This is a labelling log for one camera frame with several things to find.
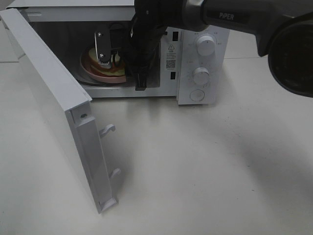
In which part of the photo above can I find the lower white microwave knob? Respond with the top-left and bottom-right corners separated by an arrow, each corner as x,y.
192,67 -> 210,85

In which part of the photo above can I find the white warning label sticker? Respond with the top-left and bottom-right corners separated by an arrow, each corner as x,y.
162,42 -> 180,71

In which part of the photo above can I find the upper white microwave knob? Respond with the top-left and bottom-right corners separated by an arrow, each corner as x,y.
196,35 -> 216,56

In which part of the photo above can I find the white bread sandwich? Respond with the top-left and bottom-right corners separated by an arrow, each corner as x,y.
88,47 -> 125,77

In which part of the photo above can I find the pink round plate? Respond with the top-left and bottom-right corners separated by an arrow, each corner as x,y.
80,48 -> 127,84

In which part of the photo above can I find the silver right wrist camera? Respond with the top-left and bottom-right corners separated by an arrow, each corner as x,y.
94,22 -> 125,69

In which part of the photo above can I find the white microwave door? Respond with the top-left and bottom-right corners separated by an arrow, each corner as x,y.
0,8 -> 120,213

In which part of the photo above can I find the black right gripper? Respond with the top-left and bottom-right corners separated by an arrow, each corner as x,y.
121,0 -> 167,91

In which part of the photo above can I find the white microwave oven body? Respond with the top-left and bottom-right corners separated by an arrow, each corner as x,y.
0,0 -> 229,105

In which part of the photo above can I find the white microwave knob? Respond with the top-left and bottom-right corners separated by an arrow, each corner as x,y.
196,35 -> 216,56
192,67 -> 210,85

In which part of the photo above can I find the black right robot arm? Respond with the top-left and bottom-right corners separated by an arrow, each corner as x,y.
121,0 -> 313,97

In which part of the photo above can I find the round microwave door button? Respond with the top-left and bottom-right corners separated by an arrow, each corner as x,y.
190,90 -> 205,102

